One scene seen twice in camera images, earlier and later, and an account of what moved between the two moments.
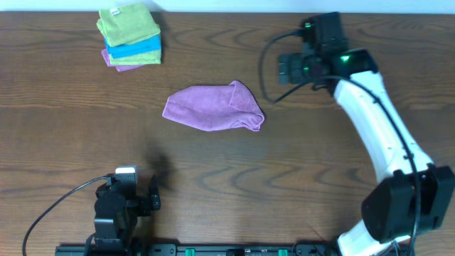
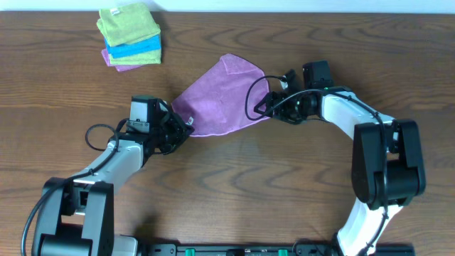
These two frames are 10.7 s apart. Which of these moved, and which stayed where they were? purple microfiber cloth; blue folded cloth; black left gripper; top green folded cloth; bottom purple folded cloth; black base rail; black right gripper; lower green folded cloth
Moved: black right gripper; purple microfiber cloth; black left gripper
Stayed: blue folded cloth; top green folded cloth; lower green folded cloth; bottom purple folded cloth; black base rail
